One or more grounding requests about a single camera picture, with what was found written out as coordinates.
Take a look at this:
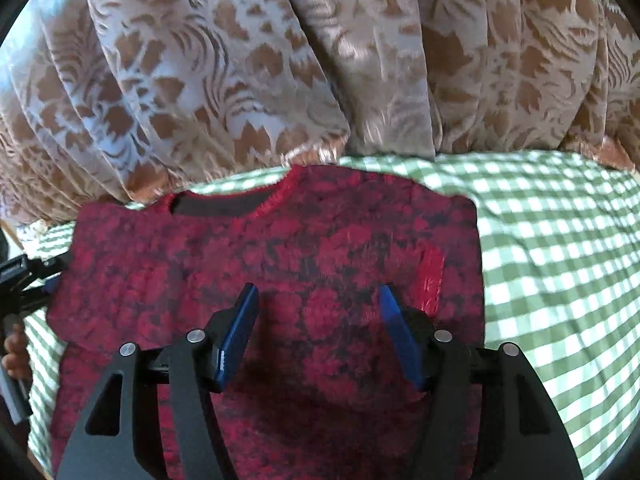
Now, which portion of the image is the red black patterned sweater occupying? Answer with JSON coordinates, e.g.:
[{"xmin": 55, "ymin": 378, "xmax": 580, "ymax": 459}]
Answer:
[{"xmin": 47, "ymin": 166, "xmax": 485, "ymax": 479}]

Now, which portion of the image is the person's left hand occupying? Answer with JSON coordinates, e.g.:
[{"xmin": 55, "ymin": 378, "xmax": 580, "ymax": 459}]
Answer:
[{"xmin": 2, "ymin": 324, "xmax": 32, "ymax": 382}]

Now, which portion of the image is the brown floral curtain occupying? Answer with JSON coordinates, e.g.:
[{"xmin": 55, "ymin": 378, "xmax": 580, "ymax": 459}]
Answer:
[{"xmin": 1, "ymin": 0, "xmax": 639, "ymax": 224}]

